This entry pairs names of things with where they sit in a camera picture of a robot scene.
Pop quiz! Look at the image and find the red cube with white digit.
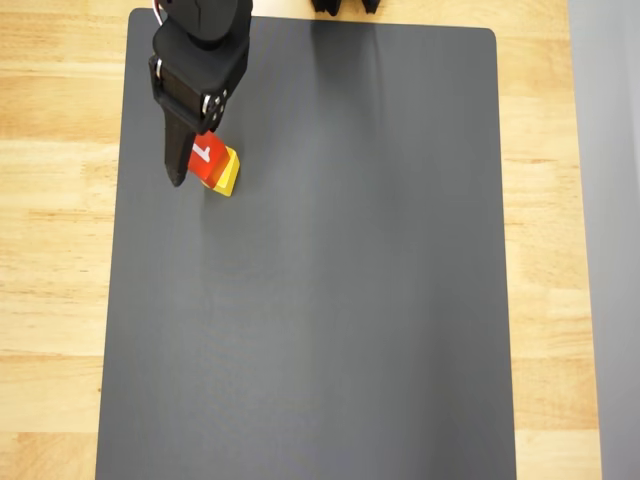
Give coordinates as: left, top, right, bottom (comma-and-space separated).
187, 131, 229, 185

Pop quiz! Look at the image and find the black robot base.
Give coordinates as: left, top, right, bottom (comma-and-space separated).
310, 0, 382, 18

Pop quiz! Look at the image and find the yellow cube with white digit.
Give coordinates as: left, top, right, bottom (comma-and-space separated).
200, 147, 242, 198

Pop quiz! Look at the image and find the dark grey mat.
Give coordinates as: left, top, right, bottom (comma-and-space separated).
94, 6, 518, 480

